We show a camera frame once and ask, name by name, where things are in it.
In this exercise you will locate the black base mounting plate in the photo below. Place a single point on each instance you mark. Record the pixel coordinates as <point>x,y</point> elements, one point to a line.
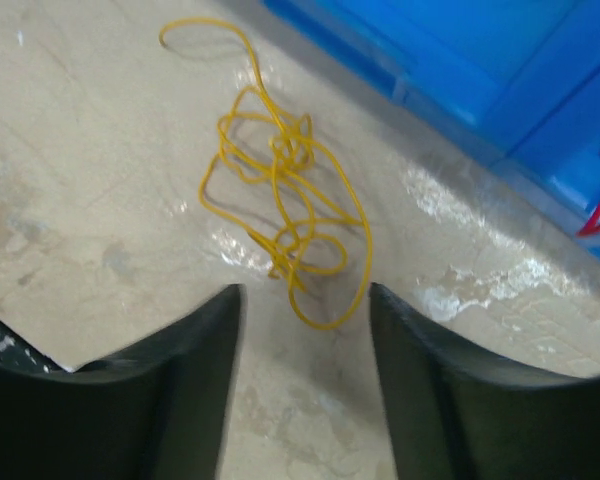
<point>17,353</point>

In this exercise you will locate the blue three-compartment plastic bin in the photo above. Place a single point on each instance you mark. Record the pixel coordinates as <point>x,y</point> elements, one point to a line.
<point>515,84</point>

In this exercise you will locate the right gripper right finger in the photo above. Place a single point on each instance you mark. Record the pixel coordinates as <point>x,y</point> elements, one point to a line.
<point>455,410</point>

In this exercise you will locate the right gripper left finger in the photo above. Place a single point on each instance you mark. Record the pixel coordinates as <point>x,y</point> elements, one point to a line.
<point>155,409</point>

